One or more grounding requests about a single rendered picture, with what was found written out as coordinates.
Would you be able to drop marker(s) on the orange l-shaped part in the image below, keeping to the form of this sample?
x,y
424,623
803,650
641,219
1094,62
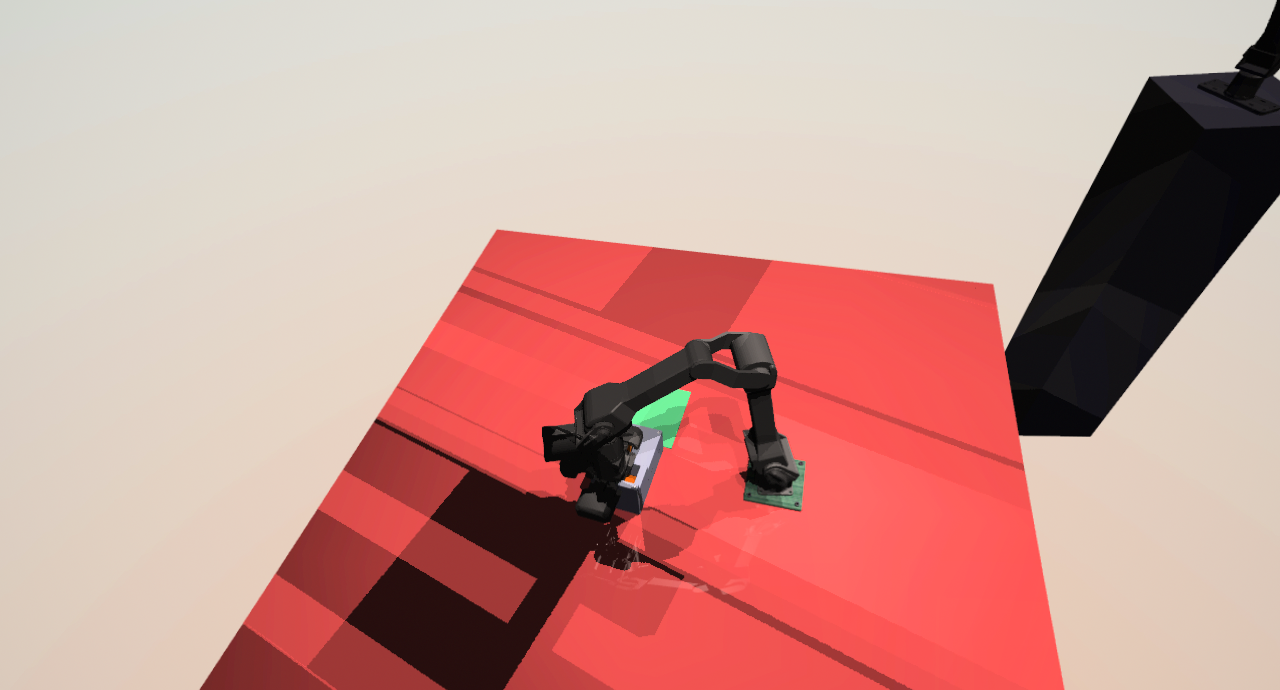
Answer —
x,y
630,478

